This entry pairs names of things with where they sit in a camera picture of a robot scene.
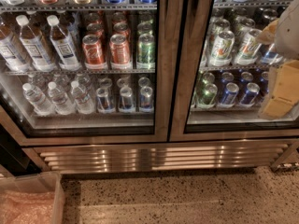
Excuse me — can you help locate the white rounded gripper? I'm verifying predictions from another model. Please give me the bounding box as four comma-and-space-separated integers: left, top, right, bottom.
257, 0, 299, 119

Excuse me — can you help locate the glass fridge door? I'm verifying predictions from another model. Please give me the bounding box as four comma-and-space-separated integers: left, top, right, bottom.
170, 0, 299, 141
0, 0, 183, 147

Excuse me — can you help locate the stainless steel fridge grille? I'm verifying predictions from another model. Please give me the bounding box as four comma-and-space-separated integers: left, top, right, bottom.
24, 138, 298, 175

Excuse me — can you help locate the silver blue can middle shelf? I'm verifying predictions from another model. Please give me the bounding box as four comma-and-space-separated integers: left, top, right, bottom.
260, 44, 282, 64

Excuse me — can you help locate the right white lemon-lime can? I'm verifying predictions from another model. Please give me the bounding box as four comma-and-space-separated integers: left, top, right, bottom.
233, 29, 262, 65

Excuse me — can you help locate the white lemon-lime can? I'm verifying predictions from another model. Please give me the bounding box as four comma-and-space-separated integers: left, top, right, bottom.
208, 31, 235, 67
233, 29, 262, 65

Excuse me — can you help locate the right blue can lower shelf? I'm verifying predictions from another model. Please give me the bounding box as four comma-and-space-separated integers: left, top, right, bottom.
239, 82, 260, 105

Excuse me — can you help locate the left white lemon-lime can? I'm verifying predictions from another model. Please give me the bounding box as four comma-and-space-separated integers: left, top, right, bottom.
208, 31, 235, 67

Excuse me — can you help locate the left blue can lower shelf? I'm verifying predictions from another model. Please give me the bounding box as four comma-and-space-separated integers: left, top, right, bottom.
219, 82, 239, 107

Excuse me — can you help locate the green can lower shelf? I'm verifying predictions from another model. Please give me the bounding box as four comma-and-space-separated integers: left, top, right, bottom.
197, 83, 218, 107

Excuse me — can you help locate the front green soda can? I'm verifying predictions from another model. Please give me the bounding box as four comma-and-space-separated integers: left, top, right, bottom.
137, 33, 155, 69

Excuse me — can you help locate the right energy drink can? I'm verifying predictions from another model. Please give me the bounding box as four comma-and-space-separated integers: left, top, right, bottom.
139, 86, 153, 112

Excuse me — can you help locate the energy drink can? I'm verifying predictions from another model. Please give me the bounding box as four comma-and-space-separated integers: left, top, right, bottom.
119, 86, 135, 113
139, 86, 153, 112
96, 88, 115, 113

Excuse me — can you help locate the middle energy drink can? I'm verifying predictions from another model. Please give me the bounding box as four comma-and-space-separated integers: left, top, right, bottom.
119, 86, 135, 113

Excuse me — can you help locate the front right red cola can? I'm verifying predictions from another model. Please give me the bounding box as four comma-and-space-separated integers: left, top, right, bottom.
109, 34, 132, 70

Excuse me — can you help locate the red cola can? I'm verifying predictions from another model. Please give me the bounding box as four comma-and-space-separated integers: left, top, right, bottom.
82, 35, 107, 70
109, 34, 132, 70

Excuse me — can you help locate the left energy drink can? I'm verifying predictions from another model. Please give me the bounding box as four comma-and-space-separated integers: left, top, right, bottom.
96, 88, 115, 113

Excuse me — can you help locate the front left red cola can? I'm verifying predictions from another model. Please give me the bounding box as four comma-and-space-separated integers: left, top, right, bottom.
82, 35, 107, 70

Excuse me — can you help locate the right water bottle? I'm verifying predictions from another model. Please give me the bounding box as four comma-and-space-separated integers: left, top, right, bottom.
71, 80, 95, 115

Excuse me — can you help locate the water bottle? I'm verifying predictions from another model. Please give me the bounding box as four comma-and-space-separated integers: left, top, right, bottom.
22, 83, 55, 116
71, 80, 95, 115
48, 81, 76, 115

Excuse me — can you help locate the right tea bottle white cap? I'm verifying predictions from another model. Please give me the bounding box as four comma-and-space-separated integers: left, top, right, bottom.
47, 15, 81, 71

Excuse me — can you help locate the tea bottle white cap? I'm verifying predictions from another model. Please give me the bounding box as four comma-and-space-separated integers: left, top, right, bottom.
16, 15, 57, 72
47, 15, 81, 71

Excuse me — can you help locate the middle water bottle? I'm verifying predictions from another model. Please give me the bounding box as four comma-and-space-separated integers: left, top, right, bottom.
48, 81, 76, 115

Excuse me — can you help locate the middle tea bottle white cap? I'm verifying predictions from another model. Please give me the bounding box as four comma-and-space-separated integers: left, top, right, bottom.
16, 15, 57, 72

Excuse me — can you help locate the left water bottle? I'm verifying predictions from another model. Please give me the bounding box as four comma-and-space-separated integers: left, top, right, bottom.
22, 83, 55, 116

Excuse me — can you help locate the left tea bottle white label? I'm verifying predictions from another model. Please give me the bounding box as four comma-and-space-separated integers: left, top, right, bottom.
0, 17, 31, 72

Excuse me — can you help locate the translucent plastic bin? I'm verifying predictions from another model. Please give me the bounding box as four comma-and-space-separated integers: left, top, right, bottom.
0, 172, 65, 224

